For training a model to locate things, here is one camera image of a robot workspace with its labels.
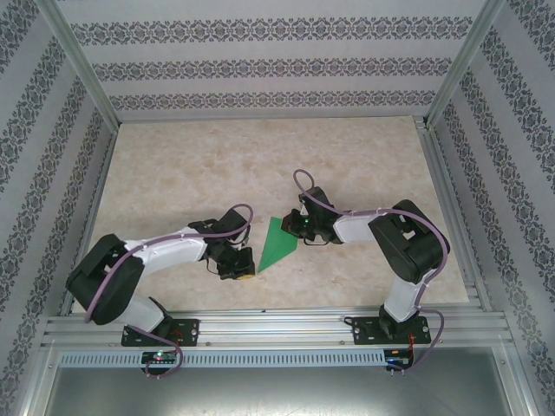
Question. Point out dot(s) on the green paper sheet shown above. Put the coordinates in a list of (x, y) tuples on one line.
[(275, 247)]

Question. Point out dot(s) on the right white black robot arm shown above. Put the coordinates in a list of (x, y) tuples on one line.
[(353, 227)]

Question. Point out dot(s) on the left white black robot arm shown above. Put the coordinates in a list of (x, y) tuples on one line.
[(173, 251)]

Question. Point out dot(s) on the grey sheet metal panel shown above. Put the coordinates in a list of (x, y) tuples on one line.
[(277, 394)]

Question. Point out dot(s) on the long aluminium mounting rail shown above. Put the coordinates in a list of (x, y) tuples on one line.
[(269, 329)]

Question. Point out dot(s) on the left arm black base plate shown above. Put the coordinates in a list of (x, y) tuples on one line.
[(186, 331)]

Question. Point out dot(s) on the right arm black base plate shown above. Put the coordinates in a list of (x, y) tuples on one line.
[(364, 331)]

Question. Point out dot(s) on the aluminium side rail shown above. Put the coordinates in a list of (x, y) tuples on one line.
[(102, 173), (441, 173)]

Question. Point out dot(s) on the aluminium frame post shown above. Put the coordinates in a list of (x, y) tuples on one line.
[(461, 65), (83, 65)]

